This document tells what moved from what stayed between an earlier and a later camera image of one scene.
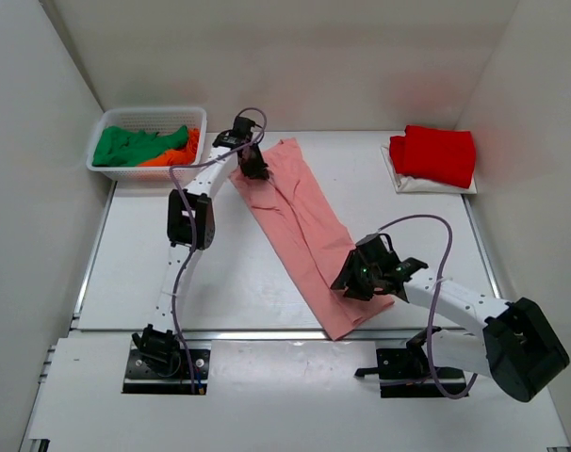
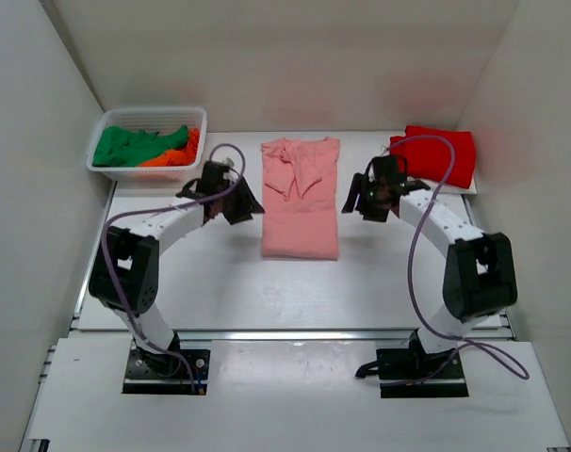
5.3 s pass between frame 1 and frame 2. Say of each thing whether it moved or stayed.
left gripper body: moved
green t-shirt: stayed
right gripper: moved
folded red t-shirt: stayed
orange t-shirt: stayed
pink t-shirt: moved
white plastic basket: stayed
